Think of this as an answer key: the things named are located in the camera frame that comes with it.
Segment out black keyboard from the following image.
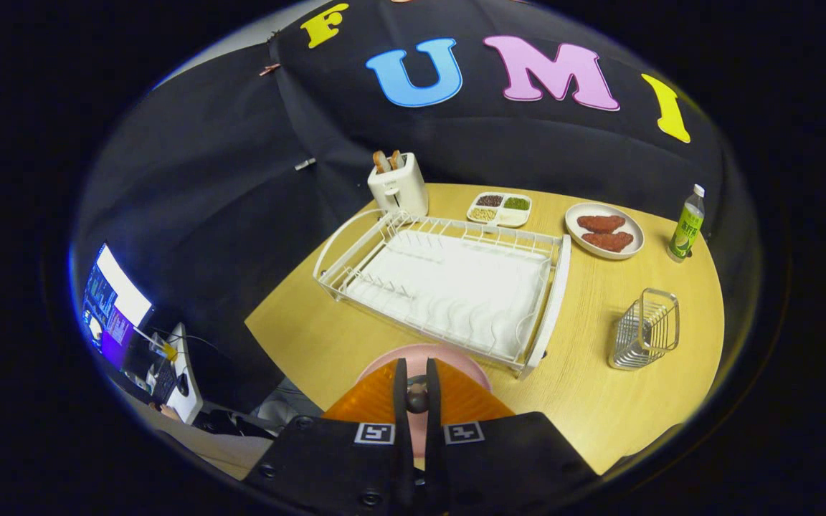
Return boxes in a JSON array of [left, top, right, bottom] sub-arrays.
[[151, 362, 179, 402]]

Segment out metal wire basket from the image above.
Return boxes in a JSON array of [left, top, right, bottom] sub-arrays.
[[608, 287, 680, 371]]

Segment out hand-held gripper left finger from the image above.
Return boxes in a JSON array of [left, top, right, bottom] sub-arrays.
[[241, 357, 415, 516]]

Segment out red meat piece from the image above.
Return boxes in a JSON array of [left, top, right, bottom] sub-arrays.
[[576, 214, 627, 234], [581, 231, 635, 253]]

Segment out pink plate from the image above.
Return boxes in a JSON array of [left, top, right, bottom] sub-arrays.
[[356, 343, 493, 459]]

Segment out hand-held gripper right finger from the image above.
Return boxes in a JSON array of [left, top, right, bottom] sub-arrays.
[[424, 357, 599, 516]]

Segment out white round plate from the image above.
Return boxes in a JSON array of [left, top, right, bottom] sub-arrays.
[[565, 202, 645, 260]]

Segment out computer monitor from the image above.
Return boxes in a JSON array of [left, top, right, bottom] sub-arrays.
[[82, 242, 154, 359]]

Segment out white wire dish rack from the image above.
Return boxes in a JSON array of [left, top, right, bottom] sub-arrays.
[[313, 208, 572, 380]]

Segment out green label drink bottle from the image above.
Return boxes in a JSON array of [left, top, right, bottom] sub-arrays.
[[667, 184, 706, 263]]

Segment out white divided tray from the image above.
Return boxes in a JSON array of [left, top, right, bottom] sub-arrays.
[[466, 191, 533, 229]]

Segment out black backdrop cloth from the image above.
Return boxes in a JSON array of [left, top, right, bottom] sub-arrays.
[[72, 0, 751, 416]]

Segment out white toaster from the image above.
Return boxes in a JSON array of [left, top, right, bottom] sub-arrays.
[[367, 152, 429, 217]]

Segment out white office desk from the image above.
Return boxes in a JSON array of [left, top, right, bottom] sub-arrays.
[[126, 322, 206, 425]]

